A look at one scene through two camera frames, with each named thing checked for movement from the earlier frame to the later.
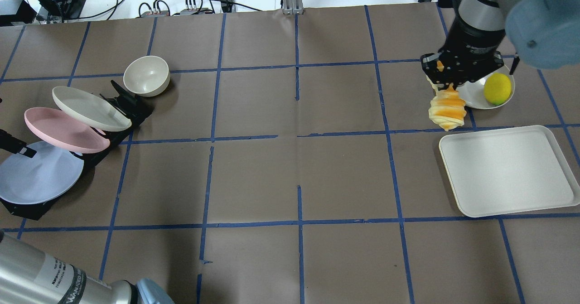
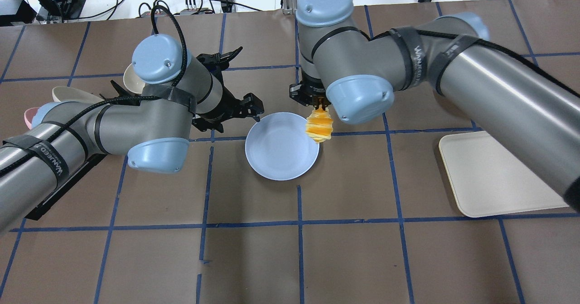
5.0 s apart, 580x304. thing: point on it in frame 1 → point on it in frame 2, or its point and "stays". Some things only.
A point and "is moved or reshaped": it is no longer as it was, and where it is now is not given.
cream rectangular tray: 507,171 stays
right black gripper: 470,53 → 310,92
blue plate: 49,175 is moved or reshaped
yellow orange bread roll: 447,108 → 319,124
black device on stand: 63,3 stays
